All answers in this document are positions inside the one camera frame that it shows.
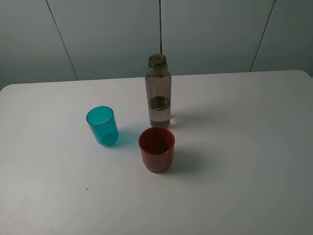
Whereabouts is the clear plastic water bottle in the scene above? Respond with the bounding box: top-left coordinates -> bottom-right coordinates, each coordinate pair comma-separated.
145,54 -> 172,128

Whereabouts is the teal translucent plastic cup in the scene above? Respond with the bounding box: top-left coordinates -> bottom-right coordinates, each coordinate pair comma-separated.
86,106 -> 118,146

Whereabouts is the red plastic cup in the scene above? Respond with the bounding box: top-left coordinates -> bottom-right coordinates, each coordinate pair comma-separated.
138,127 -> 175,174

